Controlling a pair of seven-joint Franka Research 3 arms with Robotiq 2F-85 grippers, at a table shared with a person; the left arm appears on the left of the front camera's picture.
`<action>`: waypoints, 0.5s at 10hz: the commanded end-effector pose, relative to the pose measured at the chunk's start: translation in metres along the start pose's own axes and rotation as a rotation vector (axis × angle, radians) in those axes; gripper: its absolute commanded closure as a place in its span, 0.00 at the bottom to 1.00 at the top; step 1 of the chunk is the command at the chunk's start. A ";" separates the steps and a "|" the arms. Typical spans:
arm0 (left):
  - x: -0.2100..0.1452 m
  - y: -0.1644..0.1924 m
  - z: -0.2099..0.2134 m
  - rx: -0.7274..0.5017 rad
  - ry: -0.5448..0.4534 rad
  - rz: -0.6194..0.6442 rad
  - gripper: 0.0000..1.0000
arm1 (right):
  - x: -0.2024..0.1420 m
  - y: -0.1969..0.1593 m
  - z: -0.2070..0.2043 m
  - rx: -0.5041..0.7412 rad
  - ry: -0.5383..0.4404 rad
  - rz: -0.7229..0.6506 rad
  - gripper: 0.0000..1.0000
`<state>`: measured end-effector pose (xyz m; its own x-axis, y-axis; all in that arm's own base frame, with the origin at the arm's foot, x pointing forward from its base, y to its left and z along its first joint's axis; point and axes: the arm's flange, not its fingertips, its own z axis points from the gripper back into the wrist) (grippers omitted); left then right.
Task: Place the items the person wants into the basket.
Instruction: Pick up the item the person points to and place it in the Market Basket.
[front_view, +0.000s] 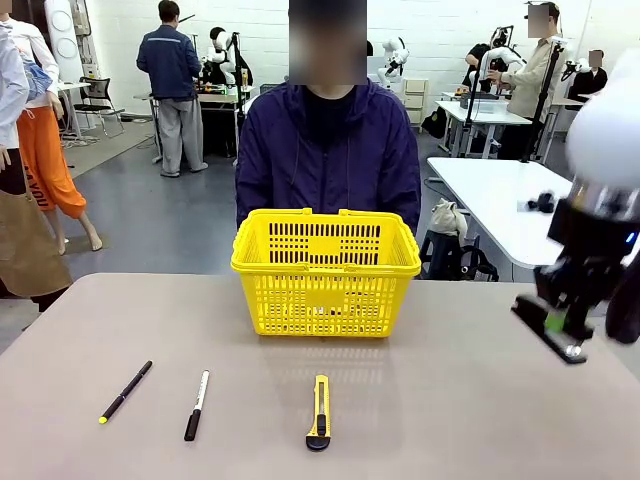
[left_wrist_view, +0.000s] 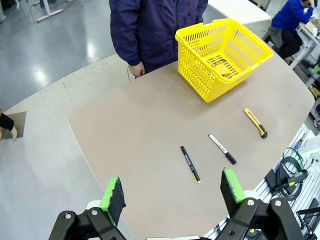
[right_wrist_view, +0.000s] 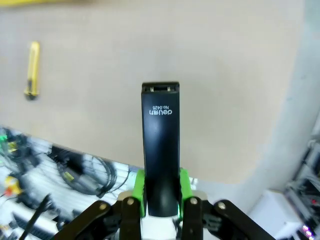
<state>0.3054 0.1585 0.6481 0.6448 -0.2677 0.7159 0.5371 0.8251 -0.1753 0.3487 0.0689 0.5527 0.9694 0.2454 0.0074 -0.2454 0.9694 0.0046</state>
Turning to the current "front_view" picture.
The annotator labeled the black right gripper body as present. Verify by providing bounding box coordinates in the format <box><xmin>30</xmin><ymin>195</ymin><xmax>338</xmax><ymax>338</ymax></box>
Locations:
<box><xmin>532</xmin><ymin>199</ymin><xmax>640</xmax><ymax>302</ymax></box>

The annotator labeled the black stapler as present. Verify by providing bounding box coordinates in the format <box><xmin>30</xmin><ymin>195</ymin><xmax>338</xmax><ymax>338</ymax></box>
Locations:
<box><xmin>510</xmin><ymin>293</ymin><xmax>589</xmax><ymax>365</ymax></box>

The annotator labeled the yellow black utility knife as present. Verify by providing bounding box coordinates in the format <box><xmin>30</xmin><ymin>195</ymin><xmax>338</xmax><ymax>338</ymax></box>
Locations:
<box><xmin>305</xmin><ymin>374</ymin><xmax>332</xmax><ymax>452</ymax></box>

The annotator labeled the seated person in black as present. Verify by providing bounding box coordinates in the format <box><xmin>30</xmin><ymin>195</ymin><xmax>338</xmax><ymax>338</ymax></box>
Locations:
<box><xmin>569</xmin><ymin>49</ymin><xmax>610</xmax><ymax>101</ymax></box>

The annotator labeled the person in beige jacket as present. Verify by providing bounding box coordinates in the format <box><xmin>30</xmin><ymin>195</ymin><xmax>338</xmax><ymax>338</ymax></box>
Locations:
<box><xmin>499</xmin><ymin>1</ymin><xmax>571</xmax><ymax>161</ymax></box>

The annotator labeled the standing person in black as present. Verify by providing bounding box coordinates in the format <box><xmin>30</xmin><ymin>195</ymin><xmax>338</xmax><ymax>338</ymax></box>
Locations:
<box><xmin>462</xmin><ymin>42</ymin><xmax>501</xmax><ymax>94</ymax></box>

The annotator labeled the yellow plastic shopping basket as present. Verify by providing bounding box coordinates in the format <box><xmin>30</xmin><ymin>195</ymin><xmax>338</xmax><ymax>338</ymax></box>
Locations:
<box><xmin>230</xmin><ymin>207</ymin><xmax>421</xmax><ymax>339</ymax></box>

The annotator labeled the person in purple jacket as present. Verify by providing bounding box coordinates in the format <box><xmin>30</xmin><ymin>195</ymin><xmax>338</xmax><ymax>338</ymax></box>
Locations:
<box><xmin>234</xmin><ymin>0</ymin><xmax>423</xmax><ymax>236</ymax></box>

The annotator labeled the large white table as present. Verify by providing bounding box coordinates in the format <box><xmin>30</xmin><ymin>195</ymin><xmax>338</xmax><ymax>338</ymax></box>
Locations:
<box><xmin>427</xmin><ymin>157</ymin><xmax>576</xmax><ymax>271</ymax></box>

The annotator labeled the dark stool with backpack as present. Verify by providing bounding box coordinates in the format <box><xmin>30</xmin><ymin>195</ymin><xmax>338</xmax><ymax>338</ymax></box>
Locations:
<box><xmin>418</xmin><ymin>232</ymin><xmax>500</xmax><ymax>282</ymax></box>

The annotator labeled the beige cloth bag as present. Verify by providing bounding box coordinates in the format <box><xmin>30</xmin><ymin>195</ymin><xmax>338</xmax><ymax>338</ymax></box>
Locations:
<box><xmin>429</xmin><ymin>198</ymin><xmax>470</xmax><ymax>246</ymax></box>

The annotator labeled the black tripod stand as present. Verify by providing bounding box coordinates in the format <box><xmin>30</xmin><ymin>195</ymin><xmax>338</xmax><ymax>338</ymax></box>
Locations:
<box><xmin>519</xmin><ymin>37</ymin><xmax>569</xmax><ymax>164</ymax></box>
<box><xmin>462</xmin><ymin>42</ymin><xmax>494</xmax><ymax>159</ymax></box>

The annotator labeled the white background desk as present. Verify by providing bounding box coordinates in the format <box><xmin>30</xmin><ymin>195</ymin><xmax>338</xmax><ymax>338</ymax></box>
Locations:
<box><xmin>434</xmin><ymin>98</ymin><xmax>532</xmax><ymax>159</ymax></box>

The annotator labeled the white drawer cabinet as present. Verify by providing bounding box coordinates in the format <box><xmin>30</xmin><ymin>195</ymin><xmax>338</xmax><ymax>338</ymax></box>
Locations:
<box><xmin>402</xmin><ymin>77</ymin><xmax>430</xmax><ymax>126</ymax></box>

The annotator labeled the white background humanoid robot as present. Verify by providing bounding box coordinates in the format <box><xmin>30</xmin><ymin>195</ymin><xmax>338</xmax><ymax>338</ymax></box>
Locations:
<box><xmin>377</xmin><ymin>35</ymin><xmax>411</xmax><ymax>90</ymax></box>

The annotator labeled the white marker black cap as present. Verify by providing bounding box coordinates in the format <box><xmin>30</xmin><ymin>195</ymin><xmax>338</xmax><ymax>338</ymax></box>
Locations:
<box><xmin>183</xmin><ymin>369</ymin><xmax>211</xmax><ymax>442</ymax></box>

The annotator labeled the cluttered background workbench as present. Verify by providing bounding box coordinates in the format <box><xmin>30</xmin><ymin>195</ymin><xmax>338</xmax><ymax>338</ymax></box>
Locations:
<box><xmin>194</xmin><ymin>84</ymin><xmax>256</xmax><ymax>156</ymax></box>

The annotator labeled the black highlighter pen yellow tip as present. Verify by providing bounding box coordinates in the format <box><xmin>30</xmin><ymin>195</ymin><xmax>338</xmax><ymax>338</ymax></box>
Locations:
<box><xmin>98</xmin><ymin>360</ymin><xmax>154</xmax><ymax>426</ymax></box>

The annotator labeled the man in blue jacket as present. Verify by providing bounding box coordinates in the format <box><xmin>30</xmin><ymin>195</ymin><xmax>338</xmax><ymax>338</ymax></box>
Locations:
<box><xmin>136</xmin><ymin>0</ymin><xmax>209</xmax><ymax>179</ymax></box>

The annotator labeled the black office chair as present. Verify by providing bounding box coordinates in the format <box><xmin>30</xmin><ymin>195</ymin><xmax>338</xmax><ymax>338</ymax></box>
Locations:
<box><xmin>74</xmin><ymin>76</ymin><xmax>126</xmax><ymax>139</ymax></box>

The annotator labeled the mannequin in orange pants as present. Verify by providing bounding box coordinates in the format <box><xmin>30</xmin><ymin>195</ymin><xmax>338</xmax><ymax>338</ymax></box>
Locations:
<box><xmin>9</xmin><ymin>4</ymin><xmax>104</xmax><ymax>256</ymax></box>

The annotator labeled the white standing air conditioner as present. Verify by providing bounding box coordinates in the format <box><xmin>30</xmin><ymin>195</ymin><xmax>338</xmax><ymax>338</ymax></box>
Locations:
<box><xmin>43</xmin><ymin>0</ymin><xmax>82</xmax><ymax>84</ymax></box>

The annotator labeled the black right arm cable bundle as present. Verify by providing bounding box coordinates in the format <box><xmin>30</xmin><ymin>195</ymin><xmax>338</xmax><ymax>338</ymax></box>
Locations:
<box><xmin>604</xmin><ymin>254</ymin><xmax>640</xmax><ymax>346</ymax></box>

